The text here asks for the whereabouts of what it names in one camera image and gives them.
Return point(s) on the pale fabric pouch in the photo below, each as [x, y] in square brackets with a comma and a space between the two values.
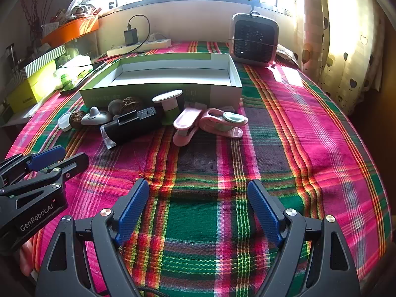
[286, 55]

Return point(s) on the white mushroom-shaped knob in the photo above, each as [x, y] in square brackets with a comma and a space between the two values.
[115, 105]

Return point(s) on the yellow-green box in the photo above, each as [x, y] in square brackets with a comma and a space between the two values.
[27, 92]

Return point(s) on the black smartphone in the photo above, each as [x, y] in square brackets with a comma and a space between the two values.
[80, 83]

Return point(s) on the pink clip with green button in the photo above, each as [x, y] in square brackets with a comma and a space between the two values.
[222, 123]

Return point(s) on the small grey space heater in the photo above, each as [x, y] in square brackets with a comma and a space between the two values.
[252, 37]

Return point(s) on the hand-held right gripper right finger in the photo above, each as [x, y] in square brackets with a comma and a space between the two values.
[263, 210]

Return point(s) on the white power strip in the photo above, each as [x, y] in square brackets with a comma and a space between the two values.
[154, 45]

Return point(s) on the green and white tissue pack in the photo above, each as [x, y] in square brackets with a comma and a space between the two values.
[74, 65]

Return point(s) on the cream curtain with heart print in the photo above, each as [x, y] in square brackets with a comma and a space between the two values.
[349, 52]

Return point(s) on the green holder with white top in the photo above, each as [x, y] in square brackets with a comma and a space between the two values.
[169, 108]

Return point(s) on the pink and green plaid blanket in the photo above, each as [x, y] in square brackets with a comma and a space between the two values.
[216, 161]

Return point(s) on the black charger adapter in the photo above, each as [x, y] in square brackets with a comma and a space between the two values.
[131, 37]

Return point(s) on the green and white cardboard box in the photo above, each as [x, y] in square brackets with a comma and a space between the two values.
[173, 74]

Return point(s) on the grey and white panda gadget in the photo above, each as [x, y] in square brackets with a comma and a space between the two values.
[96, 117]

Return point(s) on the brown walnut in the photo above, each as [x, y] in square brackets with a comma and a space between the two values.
[76, 120]
[130, 105]

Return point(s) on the dried branches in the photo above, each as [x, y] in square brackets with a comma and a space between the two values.
[34, 21]

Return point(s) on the clear plastic bag with plants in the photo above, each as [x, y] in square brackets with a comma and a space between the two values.
[79, 3]

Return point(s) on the small white jar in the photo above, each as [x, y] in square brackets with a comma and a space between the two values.
[64, 122]

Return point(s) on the orange plastic tray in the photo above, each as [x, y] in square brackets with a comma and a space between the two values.
[71, 29]

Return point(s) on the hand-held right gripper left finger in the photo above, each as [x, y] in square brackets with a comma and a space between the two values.
[133, 210]

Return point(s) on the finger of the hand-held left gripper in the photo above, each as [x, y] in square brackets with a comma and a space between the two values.
[72, 163]
[46, 157]

